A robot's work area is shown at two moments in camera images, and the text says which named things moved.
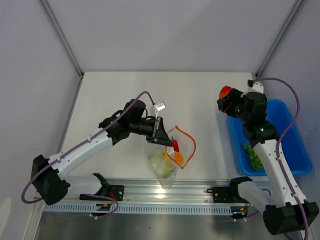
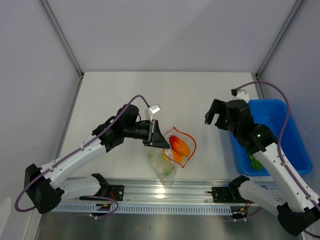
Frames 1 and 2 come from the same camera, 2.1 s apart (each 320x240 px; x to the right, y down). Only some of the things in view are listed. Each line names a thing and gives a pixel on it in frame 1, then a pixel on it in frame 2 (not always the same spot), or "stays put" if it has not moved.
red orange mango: x=225 y=91 → x=178 y=146
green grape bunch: x=253 y=157 stays put
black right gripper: x=234 y=97 → x=215 y=107
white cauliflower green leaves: x=162 y=166 stays put
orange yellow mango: x=178 y=157 stays put
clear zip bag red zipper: x=167 y=160 stays put
